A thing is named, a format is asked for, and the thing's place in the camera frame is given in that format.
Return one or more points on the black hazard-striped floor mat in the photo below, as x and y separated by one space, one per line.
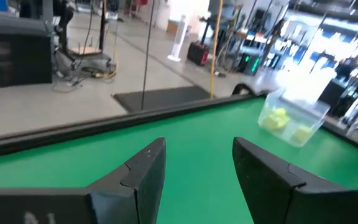
166 98

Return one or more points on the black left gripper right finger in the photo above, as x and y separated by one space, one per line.
291 202

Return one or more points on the clear plastic bin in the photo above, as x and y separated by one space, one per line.
315 115

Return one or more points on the small yellow cube block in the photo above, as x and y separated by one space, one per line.
301 134

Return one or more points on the red and black case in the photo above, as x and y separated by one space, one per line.
197 53

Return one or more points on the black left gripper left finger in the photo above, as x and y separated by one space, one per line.
73 205

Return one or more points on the wooden board on cart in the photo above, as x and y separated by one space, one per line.
85 50

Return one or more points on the black aluminium table frame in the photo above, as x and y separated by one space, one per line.
73 130

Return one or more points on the white tower fan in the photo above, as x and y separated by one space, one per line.
179 37

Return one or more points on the device with green display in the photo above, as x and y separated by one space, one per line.
249 63

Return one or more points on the yellow rectangular block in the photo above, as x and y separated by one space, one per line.
280 111

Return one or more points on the black equipment cabinet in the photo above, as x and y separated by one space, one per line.
14 56

